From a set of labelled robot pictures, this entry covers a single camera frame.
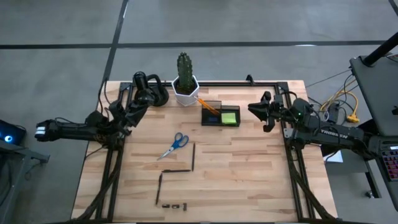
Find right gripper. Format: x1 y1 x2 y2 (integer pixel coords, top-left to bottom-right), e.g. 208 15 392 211
248 90 296 133

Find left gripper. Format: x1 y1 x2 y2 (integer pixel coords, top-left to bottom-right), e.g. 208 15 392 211
104 100 147 138

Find green sticky note pad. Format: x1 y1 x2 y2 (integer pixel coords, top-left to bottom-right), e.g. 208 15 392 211
221 112 237 125

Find blue handled scissors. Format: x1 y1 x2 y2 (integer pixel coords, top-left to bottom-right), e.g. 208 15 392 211
157 132 190 161

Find black mesh desk organizer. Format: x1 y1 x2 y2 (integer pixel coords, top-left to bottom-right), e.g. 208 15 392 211
201 100 241 127

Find white plant pot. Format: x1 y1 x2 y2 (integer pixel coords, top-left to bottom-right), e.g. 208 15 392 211
172 75 200 108

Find grey power strip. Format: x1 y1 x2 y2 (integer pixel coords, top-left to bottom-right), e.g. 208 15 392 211
328 102 341 124

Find green cactus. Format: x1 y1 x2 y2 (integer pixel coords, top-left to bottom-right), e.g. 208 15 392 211
177 52 194 95

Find white paper sheet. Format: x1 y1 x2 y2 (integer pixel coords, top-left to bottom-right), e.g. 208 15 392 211
323 151 344 163

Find black computer blue light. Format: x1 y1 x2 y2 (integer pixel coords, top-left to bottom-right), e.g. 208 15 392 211
0 119 27 146

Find grey metal stand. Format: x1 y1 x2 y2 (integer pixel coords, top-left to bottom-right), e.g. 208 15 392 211
0 138 50 224

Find closed grey laptop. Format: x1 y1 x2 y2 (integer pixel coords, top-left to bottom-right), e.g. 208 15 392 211
349 54 398 138

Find black equipment cart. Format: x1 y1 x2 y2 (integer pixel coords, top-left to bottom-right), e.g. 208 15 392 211
322 119 398 212

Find black pole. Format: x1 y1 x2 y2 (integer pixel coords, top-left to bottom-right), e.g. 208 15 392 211
363 32 398 67

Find backlit keyboard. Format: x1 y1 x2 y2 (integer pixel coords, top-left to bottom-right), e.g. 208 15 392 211
381 149 398 183

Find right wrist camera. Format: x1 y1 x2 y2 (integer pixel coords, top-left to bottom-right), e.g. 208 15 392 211
272 93 286 109

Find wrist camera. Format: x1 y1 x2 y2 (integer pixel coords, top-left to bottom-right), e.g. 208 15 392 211
85 110 108 128
272 93 286 109

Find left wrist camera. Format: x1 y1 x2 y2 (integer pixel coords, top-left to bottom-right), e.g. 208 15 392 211
85 110 108 128

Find black aluminium table frame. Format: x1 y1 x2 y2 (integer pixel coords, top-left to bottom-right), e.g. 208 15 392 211
74 81 338 224

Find yellow cables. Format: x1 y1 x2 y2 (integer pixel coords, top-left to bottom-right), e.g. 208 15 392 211
320 90 360 124

